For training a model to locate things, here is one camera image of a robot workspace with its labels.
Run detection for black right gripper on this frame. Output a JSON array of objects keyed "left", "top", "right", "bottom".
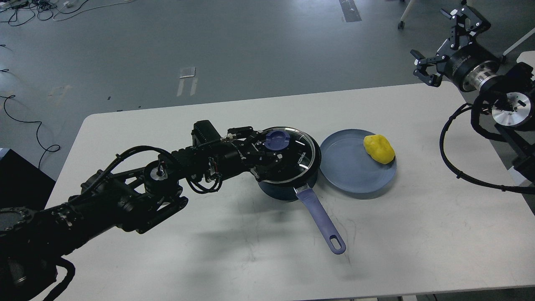
[{"left": 410, "top": 5, "right": 502, "bottom": 93}]

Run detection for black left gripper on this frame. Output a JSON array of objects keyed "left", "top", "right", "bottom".
[{"left": 222, "top": 126, "right": 283, "bottom": 181}]

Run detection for glass lid blue knob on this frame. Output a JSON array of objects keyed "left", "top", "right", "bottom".
[{"left": 253, "top": 127, "right": 318, "bottom": 184}]

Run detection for yellow potato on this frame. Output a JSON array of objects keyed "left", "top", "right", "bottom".
[{"left": 363, "top": 135, "right": 395, "bottom": 165}]

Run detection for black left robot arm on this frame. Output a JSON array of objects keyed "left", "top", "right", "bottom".
[{"left": 1, "top": 120, "right": 289, "bottom": 301}]

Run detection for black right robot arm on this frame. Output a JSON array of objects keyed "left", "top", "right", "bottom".
[{"left": 411, "top": 0, "right": 535, "bottom": 182}]

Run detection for white chair legs with casters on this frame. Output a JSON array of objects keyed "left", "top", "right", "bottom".
[{"left": 397, "top": 0, "right": 418, "bottom": 29}]

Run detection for white chair right edge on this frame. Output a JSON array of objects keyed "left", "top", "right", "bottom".
[{"left": 502, "top": 28, "right": 535, "bottom": 63}]

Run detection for blue round plate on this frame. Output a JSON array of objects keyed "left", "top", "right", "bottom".
[{"left": 320, "top": 128, "right": 397, "bottom": 194}]

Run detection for black box left edge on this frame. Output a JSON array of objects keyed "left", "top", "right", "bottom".
[{"left": 0, "top": 148, "right": 56, "bottom": 210}]

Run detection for dark blue saucepan purple handle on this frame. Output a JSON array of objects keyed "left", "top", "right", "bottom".
[{"left": 253, "top": 127, "right": 347, "bottom": 255}]

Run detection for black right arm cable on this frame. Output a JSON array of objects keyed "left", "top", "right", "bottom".
[{"left": 439, "top": 102, "right": 535, "bottom": 195}]

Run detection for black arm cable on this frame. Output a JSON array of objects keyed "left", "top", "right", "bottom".
[
  {"left": 439, "top": 102, "right": 535, "bottom": 195},
  {"left": 42, "top": 145, "right": 222, "bottom": 301}
]

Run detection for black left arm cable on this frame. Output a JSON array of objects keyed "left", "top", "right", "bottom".
[{"left": 42, "top": 145, "right": 222, "bottom": 301}]

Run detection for tangled cables top left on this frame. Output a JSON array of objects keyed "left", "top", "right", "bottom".
[{"left": 0, "top": 0, "right": 134, "bottom": 26}]

